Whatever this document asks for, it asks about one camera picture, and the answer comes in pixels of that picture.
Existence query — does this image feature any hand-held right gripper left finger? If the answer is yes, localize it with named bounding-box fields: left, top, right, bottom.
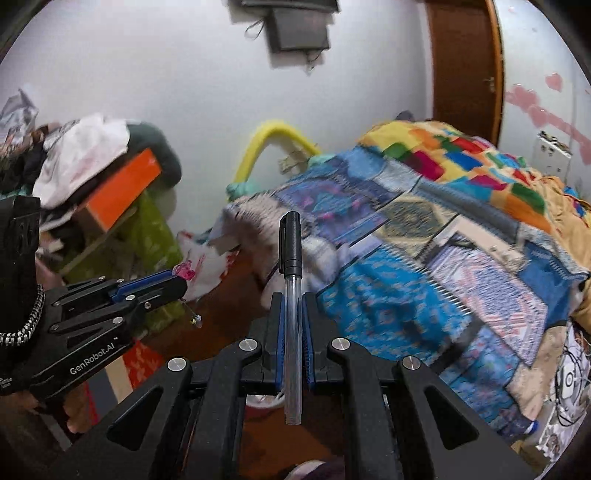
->
left=46, top=292, right=289, bottom=480

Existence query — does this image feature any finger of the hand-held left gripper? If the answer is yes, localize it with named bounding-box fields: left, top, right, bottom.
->
left=51, top=270, right=177, bottom=308
left=48, top=278, right=188, bottom=334

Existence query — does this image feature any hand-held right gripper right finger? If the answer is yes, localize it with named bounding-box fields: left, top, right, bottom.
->
left=300, top=292, right=541, bottom=480

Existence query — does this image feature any black capped clear pen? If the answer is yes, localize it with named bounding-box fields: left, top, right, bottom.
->
left=278, top=211, right=304, bottom=426

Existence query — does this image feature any person's left hand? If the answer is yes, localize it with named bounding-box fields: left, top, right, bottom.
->
left=9, top=381, right=101, bottom=435

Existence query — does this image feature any white plastic bag red print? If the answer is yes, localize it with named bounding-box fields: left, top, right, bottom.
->
left=177, top=230, right=228, bottom=302

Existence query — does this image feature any green cloth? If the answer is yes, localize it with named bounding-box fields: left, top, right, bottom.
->
left=60, top=188, right=184, bottom=325

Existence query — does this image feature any red printed bag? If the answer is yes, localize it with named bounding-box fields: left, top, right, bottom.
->
left=124, top=340, right=165, bottom=389

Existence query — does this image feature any blue patterned blanket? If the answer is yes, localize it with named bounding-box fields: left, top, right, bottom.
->
left=224, top=143, right=590, bottom=444

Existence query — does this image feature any orange box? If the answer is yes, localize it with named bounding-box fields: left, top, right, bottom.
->
left=75, top=148, right=163, bottom=234

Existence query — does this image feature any white cloth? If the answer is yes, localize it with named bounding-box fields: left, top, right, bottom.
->
left=32, top=113, right=132, bottom=209

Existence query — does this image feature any grey patterned cloth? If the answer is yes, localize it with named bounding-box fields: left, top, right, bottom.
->
left=0, top=84, right=41, bottom=136

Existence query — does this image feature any dark grey cushion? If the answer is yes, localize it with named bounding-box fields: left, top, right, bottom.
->
left=126, top=120, right=184, bottom=188

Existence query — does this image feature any yellow foam tube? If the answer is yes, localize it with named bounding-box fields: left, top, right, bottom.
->
left=232, top=119, right=322, bottom=186

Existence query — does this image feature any white tube blue cap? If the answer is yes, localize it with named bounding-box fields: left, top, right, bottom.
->
left=507, top=416, right=542, bottom=438

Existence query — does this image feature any colourful patchwork blanket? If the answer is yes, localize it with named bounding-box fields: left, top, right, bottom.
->
left=358, top=119, right=591, bottom=243

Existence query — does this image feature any blue fabric pouch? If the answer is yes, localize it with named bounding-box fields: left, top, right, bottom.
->
left=516, top=239, right=590, bottom=325

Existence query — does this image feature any white round charger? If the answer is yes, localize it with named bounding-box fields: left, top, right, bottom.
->
left=554, top=362, right=580, bottom=398

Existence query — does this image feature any white printed sheet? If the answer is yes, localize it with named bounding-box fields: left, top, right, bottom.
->
left=534, top=318, right=591, bottom=468

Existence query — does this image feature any black box under television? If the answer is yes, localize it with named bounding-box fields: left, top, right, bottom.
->
left=268, top=7, right=332, bottom=53

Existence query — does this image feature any wooden door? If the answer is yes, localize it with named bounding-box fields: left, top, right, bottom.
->
left=425, top=0, right=505, bottom=146

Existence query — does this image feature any white wardrobe with pink stickers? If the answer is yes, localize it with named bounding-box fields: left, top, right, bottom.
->
left=493, top=0, right=591, bottom=185

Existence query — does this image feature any black wall television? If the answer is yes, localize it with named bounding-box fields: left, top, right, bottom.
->
left=239, top=0, right=341, bottom=13

